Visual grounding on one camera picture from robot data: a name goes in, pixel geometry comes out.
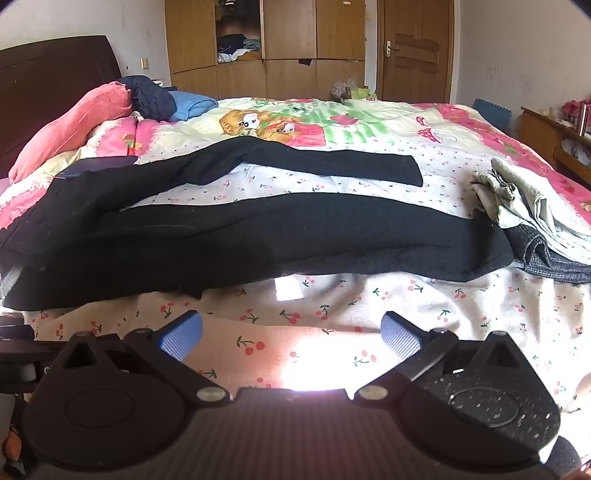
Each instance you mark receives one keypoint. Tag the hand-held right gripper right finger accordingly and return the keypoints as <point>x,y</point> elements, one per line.
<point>400,335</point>

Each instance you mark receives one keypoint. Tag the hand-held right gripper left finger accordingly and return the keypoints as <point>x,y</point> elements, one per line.
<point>182,340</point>

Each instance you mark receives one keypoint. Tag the black pants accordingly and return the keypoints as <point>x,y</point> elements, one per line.
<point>277,240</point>

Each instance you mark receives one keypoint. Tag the printed cartoon blanket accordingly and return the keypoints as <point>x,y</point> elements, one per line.
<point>369,152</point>

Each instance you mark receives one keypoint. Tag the dark blue tablet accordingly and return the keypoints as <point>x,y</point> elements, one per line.
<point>99,167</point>

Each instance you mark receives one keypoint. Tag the beige crumpled clothes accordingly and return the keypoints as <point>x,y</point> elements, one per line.
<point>531,194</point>

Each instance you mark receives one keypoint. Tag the pink fleece pillow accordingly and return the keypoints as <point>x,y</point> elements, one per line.
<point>69,124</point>

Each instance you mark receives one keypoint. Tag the blue folded cloth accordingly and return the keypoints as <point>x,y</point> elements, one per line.
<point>191,105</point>

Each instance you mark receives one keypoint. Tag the blue foam mat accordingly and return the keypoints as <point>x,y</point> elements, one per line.
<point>493,114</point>

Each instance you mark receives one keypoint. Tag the navy quilted jacket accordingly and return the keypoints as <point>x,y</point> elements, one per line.
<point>152,99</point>

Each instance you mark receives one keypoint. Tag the yellow-green bag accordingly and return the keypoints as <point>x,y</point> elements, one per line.
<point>365,93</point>

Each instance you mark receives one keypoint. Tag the wooden side cabinet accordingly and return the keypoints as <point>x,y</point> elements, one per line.
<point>540,134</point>

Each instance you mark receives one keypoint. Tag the clear plastic bag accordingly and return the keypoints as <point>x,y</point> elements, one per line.
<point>342,88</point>

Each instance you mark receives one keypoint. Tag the dark wooden headboard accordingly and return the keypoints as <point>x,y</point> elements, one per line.
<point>46,78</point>

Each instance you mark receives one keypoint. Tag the wooden door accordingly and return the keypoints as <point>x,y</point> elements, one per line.
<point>415,60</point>

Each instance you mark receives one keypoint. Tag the wooden wardrobe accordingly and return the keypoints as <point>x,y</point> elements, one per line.
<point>286,78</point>

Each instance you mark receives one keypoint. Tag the red items on cabinet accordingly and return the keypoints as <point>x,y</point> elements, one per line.
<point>575,110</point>

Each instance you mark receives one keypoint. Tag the clothes pile in wardrobe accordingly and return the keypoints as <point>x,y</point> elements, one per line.
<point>235,48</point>

